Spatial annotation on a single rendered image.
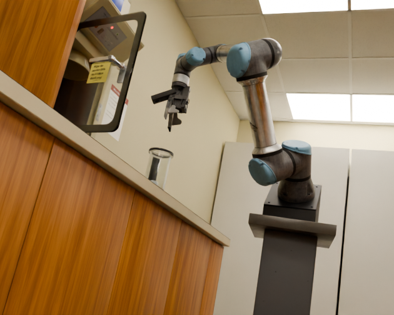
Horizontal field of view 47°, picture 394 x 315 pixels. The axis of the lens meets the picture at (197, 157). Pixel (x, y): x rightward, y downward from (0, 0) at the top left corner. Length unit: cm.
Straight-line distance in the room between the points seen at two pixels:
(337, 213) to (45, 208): 343
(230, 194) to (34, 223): 349
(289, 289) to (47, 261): 93
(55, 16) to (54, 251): 76
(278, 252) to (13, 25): 123
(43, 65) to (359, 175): 339
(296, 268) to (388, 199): 265
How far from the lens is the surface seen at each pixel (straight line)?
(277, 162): 171
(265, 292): 176
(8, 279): 109
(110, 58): 135
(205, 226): 210
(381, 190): 435
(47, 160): 112
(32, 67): 151
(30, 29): 161
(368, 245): 424
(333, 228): 173
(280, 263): 177
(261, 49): 168
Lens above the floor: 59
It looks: 17 degrees up
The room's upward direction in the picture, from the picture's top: 11 degrees clockwise
